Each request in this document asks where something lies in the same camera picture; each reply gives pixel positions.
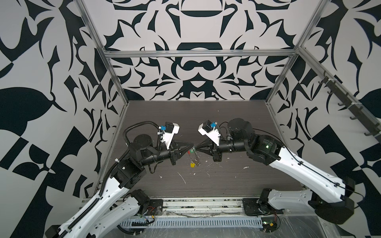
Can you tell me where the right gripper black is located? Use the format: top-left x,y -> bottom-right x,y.
195,136 -> 251,161

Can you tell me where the metal keyring with red grip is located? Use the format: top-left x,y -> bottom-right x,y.
188,150 -> 200,167

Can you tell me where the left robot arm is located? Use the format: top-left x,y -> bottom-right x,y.
45,134 -> 193,238

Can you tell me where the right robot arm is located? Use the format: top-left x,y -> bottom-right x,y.
195,118 -> 355,225

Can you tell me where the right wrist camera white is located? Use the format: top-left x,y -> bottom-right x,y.
198,120 -> 221,146

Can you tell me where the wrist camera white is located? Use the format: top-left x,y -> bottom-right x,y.
198,120 -> 221,146
159,122 -> 180,150

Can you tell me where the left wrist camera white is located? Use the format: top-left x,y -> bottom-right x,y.
159,122 -> 180,150

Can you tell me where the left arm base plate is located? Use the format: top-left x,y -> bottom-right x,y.
134,199 -> 164,216

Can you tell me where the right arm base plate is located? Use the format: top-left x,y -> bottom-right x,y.
242,198 -> 283,216

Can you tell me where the white slotted cable duct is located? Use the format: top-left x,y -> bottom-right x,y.
120,217 -> 263,229

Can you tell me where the black wall hook rail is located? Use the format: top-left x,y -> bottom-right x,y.
319,71 -> 381,143

